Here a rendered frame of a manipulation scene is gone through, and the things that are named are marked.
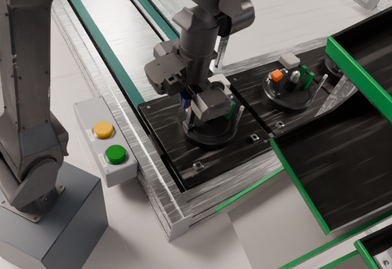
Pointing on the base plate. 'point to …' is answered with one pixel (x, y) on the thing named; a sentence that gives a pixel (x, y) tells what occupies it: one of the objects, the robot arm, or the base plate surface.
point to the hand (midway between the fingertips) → (186, 95)
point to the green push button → (115, 153)
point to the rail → (125, 125)
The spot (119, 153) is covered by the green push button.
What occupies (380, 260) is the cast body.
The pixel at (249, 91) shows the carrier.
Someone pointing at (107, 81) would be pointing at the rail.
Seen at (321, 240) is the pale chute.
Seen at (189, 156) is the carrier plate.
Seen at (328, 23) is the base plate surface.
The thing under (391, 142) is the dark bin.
